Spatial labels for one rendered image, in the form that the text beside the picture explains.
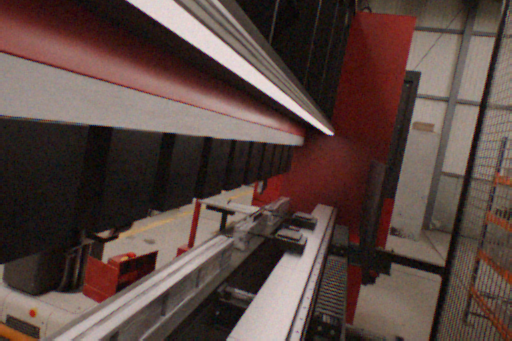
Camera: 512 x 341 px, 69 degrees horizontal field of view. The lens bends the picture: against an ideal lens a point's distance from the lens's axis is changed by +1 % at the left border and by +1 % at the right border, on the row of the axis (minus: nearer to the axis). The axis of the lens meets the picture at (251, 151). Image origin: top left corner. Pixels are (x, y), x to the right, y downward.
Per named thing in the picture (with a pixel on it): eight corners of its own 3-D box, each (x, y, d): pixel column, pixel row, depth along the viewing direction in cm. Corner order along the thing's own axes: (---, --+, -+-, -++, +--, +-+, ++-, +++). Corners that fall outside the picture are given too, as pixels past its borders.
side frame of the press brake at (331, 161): (239, 303, 296) (294, 17, 284) (346, 338, 273) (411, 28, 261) (229, 316, 272) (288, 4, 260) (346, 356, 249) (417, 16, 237)
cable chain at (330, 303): (326, 266, 115) (328, 254, 115) (344, 271, 113) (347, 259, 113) (309, 333, 73) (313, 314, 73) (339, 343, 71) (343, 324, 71)
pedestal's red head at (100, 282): (122, 279, 155) (130, 238, 154) (151, 293, 148) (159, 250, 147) (81, 294, 137) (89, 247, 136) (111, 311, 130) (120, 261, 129)
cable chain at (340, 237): (334, 231, 166) (336, 222, 166) (347, 234, 164) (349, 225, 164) (329, 253, 130) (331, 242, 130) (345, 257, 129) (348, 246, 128)
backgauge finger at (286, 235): (241, 229, 145) (243, 217, 145) (306, 246, 138) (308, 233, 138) (231, 236, 134) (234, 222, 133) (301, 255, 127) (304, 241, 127)
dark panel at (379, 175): (357, 224, 242) (371, 159, 240) (360, 225, 242) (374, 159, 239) (360, 284, 133) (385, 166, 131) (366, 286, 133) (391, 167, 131)
